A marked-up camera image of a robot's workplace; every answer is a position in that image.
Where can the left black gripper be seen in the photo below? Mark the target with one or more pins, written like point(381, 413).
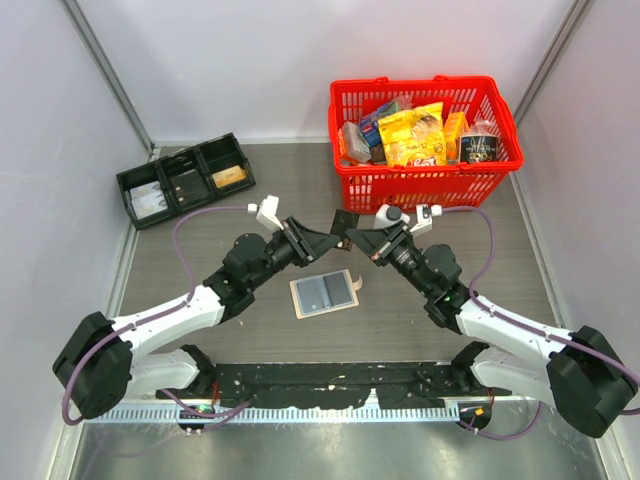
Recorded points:
point(308, 245)

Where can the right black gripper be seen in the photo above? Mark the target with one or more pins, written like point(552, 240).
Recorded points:
point(374, 241)

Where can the black credit card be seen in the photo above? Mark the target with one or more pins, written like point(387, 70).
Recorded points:
point(343, 221)

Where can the beige card holder wallet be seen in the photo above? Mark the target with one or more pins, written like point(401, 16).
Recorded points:
point(325, 293)

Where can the dark card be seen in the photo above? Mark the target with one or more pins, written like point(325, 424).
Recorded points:
point(190, 188)

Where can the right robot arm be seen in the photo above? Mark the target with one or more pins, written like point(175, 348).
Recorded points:
point(577, 373)

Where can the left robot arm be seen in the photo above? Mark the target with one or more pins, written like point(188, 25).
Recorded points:
point(106, 359)

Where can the gold card in tray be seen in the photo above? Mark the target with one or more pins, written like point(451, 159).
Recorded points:
point(229, 176)

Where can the white cards in tray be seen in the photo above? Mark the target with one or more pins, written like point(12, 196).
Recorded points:
point(148, 200)

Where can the white bottle grey cap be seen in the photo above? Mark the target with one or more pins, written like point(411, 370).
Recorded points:
point(389, 215)

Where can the grey wrapped snack pack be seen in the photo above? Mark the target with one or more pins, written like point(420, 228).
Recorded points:
point(352, 145)

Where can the red shopping basket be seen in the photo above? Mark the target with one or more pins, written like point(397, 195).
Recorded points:
point(367, 186)

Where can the yellow chips bag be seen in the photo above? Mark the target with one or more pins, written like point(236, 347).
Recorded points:
point(414, 138)

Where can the blue snack packet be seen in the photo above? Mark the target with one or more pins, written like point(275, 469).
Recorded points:
point(369, 124)

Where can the black round can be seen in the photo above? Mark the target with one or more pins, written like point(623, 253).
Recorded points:
point(478, 148)

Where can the orange snack box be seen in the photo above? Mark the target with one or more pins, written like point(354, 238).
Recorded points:
point(455, 126)

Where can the black three-compartment tray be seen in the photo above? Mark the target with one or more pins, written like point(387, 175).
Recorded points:
point(207, 158)

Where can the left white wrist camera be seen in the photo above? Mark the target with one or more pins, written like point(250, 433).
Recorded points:
point(266, 213)

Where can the black mounting base plate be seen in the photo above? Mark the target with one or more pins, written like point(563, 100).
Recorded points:
point(333, 386)

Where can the white cable duct strip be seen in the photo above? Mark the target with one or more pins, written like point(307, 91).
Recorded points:
point(369, 413)

